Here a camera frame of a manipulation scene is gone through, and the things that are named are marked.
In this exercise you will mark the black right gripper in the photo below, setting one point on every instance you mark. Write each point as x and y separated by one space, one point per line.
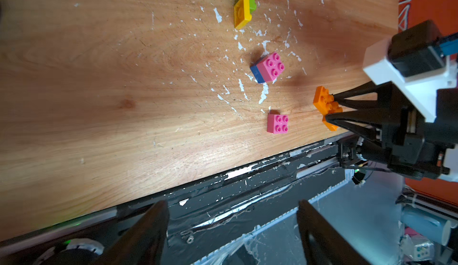
414 148

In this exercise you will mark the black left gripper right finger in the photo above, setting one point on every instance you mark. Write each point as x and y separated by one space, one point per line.
322 244

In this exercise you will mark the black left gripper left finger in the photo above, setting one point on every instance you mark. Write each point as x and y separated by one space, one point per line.
143 243

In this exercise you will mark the long orange lego brick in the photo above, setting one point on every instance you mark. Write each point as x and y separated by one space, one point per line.
325 104

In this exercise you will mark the pink lego brick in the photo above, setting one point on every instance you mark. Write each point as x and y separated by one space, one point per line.
277 124
270 67

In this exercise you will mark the yellow lego brick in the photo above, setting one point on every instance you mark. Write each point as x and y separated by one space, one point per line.
242 15

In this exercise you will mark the blue lego brick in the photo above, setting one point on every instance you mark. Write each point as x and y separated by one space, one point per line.
257 74

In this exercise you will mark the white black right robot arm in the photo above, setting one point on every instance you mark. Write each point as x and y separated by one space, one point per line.
355 148

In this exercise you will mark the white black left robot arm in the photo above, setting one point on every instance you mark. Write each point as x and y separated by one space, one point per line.
71 254

